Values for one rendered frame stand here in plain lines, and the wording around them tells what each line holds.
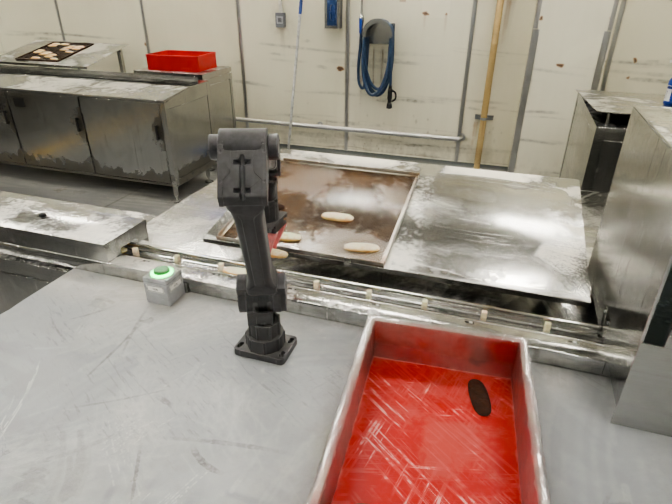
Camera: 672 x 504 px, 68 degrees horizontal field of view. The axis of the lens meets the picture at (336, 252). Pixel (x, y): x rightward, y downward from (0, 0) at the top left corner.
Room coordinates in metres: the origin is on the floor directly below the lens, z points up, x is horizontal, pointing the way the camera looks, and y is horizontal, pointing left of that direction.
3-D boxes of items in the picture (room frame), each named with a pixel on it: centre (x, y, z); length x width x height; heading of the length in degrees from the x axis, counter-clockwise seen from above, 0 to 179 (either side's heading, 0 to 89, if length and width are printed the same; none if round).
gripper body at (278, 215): (1.14, 0.17, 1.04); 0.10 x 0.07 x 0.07; 162
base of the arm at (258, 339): (0.89, 0.16, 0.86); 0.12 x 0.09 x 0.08; 72
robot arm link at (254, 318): (0.91, 0.16, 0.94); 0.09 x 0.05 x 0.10; 4
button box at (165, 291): (1.09, 0.44, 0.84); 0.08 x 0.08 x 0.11; 72
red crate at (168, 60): (4.76, 1.39, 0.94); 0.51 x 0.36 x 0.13; 76
